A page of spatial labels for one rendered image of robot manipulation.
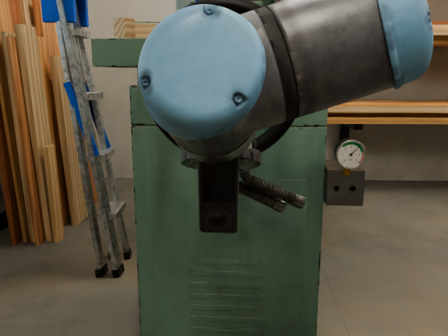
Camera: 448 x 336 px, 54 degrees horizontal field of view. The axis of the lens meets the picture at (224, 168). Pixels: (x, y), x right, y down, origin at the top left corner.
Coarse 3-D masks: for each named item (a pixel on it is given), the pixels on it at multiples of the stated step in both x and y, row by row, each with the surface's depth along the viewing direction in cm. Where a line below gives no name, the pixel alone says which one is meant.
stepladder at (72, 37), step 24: (48, 0) 160; (72, 0) 160; (72, 24) 166; (72, 48) 163; (72, 72) 164; (72, 96) 167; (96, 96) 174; (72, 120) 169; (96, 120) 184; (96, 144) 174; (96, 168) 172; (96, 216) 180; (120, 216) 194; (96, 240) 179; (96, 264) 181; (120, 264) 184
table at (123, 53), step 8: (96, 40) 95; (104, 40) 95; (112, 40) 95; (120, 40) 95; (128, 40) 95; (136, 40) 95; (144, 40) 95; (96, 48) 96; (104, 48) 95; (112, 48) 95; (120, 48) 95; (128, 48) 95; (136, 48) 95; (96, 56) 96; (104, 56) 96; (112, 56) 96; (120, 56) 96; (128, 56) 96; (136, 56) 95; (96, 64) 96; (104, 64) 96; (112, 64) 96; (120, 64) 96; (128, 64) 96; (136, 64) 96
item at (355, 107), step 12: (432, 24) 275; (444, 24) 275; (444, 36) 273; (336, 108) 286; (348, 108) 286; (360, 108) 285; (372, 108) 285; (384, 108) 285; (396, 108) 284; (408, 108) 284; (420, 108) 284; (432, 108) 284; (444, 108) 283; (336, 120) 286; (348, 120) 286; (360, 120) 286; (372, 120) 285; (384, 120) 285; (396, 120) 285; (408, 120) 284; (420, 120) 284; (432, 120) 284; (444, 120) 284; (348, 132) 332
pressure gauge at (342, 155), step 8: (344, 144) 91; (352, 144) 91; (360, 144) 90; (336, 152) 91; (344, 152) 91; (352, 152) 91; (360, 152) 91; (336, 160) 93; (344, 160) 92; (352, 160) 91; (360, 160) 91; (344, 168) 94; (352, 168) 91
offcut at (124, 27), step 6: (114, 18) 97; (120, 18) 96; (126, 18) 96; (132, 18) 98; (114, 24) 97; (120, 24) 96; (126, 24) 96; (132, 24) 98; (114, 30) 98; (120, 30) 97; (126, 30) 96; (132, 30) 98; (114, 36) 98; (120, 36) 97; (126, 36) 97; (132, 36) 98
